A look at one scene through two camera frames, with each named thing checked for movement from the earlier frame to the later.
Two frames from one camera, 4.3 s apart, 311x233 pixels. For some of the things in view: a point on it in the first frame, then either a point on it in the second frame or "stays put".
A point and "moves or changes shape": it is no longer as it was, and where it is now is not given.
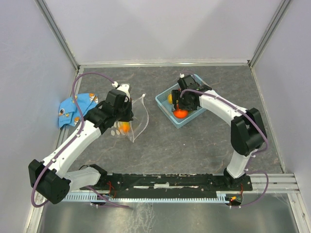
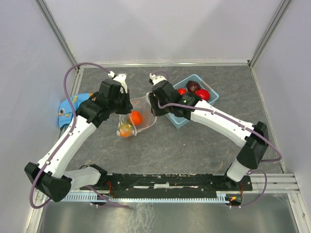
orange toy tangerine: [180, 113] moves or changes shape
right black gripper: [176, 94] to [154, 110]
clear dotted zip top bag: [140, 117] moves or changes shape
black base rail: [164, 184] stays put
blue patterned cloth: [68, 114] stays put
